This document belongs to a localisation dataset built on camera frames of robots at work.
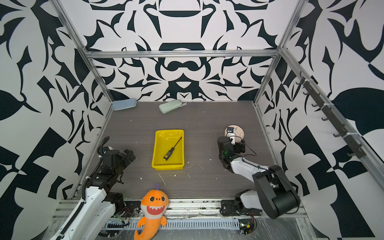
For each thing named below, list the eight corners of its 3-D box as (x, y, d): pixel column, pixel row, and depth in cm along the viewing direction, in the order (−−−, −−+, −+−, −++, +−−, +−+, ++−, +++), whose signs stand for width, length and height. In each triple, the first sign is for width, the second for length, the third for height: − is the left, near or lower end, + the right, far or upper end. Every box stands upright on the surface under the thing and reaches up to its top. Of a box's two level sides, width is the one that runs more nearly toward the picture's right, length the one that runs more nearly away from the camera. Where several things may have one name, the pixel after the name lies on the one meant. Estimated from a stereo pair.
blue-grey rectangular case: (113, 110, 117) (111, 107, 115) (114, 103, 122) (112, 100, 119) (136, 107, 119) (135, 104, 117) (136, 100, 124) (135, 97, 121)
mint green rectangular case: (161, 114, 114) (161, 112, 112) (158, 107, 118) (157, 105, 116) (186, 105, 120) (186, 103, 118) (182, 99, 124) (182, 97, 122)
